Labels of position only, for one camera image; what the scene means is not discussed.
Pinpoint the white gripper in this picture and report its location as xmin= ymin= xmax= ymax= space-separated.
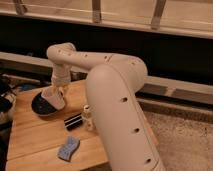
xmin=41 ymin=86 xmax=65 ymax=110

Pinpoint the blue sponge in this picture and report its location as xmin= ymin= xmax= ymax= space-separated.
xmin=57 ymin=137 xmax=80 ymax=162

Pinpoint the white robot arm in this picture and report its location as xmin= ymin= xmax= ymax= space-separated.
xmin=42 ymin=43 xmax=166 ymax=171

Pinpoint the dark clutter at left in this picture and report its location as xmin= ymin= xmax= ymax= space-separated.
xmin=0 ymin=77 xmax=16 ymax=125

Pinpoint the black striped block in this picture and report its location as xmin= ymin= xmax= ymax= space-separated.
xmin=64 ymin=114 xmax=83 ymax=130

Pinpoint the wooden table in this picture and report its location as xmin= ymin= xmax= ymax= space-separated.
xmin=6 ymin=80 xmax=107 ymax=171

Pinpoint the dark ceramic bowl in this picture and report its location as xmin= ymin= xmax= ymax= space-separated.
xmin=31 ymin=93 xmax=57 ymax=116

